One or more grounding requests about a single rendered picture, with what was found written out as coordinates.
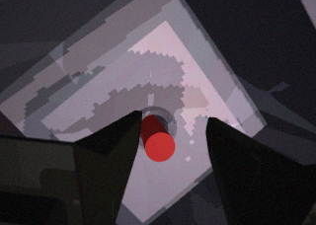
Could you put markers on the dark red peg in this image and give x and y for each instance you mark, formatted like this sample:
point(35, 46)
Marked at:
point(158, 143)

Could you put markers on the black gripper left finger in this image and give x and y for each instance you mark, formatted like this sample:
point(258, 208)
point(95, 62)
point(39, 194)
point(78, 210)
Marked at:
point(89, 175)

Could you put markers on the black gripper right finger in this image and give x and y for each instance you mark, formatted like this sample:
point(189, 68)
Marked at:
point(257, 185)

